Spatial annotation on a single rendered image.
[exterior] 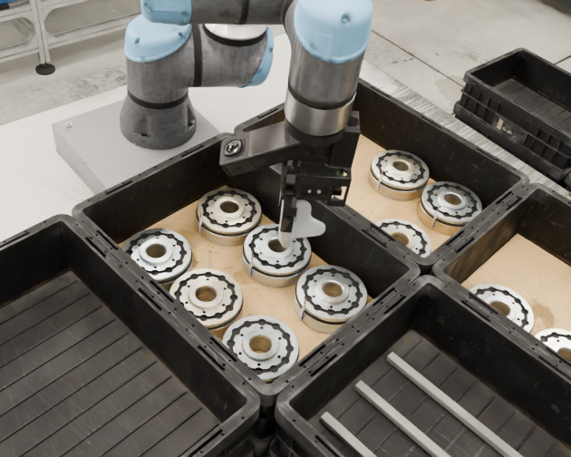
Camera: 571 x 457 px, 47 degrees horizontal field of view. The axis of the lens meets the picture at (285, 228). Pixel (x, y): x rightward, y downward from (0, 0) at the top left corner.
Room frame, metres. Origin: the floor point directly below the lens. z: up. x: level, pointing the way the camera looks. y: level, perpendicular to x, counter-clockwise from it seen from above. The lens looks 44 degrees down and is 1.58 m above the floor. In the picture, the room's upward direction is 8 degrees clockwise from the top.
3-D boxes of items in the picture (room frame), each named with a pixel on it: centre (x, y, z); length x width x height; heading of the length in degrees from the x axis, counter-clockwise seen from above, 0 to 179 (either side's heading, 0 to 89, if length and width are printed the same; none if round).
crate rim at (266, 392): (0.63, 0.05, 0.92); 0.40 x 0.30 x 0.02; 51
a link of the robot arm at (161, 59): (1.07, 0.27, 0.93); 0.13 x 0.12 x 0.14; 108
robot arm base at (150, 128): (1.07, 0.28, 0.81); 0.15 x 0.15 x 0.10
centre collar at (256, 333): (0.51, 0.01, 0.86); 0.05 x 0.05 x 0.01
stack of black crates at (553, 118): (1.72, -0.70, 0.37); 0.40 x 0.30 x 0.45; 46
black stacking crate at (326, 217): (0.63, 0.05, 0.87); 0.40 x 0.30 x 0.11; 51
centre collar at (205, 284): (0.58, 0.10, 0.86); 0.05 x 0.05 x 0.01
